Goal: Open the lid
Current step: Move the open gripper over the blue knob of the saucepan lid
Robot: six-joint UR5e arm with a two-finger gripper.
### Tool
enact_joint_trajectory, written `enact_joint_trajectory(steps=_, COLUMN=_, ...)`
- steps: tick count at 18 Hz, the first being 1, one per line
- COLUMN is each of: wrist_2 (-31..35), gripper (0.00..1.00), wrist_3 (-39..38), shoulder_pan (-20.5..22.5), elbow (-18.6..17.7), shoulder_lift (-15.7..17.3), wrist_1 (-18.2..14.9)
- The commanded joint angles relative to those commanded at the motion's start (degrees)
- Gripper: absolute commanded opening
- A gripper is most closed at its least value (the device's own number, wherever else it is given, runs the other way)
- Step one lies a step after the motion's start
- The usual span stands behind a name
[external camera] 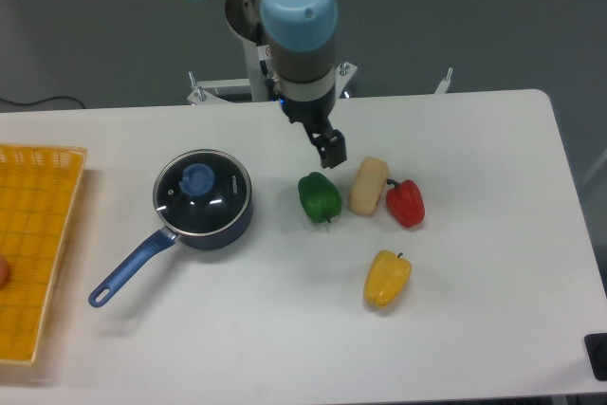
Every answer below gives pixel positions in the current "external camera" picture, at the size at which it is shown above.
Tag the red bell pepper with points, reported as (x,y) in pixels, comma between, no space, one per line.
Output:
(405,203)

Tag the blue saucepan with handle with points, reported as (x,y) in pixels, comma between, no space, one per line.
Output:
(157,242)

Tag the black device at table corner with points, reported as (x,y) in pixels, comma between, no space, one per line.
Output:
(596,347)

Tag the green bell pepper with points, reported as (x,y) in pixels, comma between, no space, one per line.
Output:
(319,197)

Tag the glass lid with blue knob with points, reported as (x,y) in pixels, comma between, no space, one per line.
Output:
(203,193)

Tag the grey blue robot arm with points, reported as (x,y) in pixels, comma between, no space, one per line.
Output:
(290,49)

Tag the yellow bell pepper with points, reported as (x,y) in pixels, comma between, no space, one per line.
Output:
(387,276)

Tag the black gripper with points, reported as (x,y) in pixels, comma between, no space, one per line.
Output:
(313,115)

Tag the yellow woven basket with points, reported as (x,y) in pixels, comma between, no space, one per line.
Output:
(39,187)

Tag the beige bread loaf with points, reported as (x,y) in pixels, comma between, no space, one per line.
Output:
(368,185)

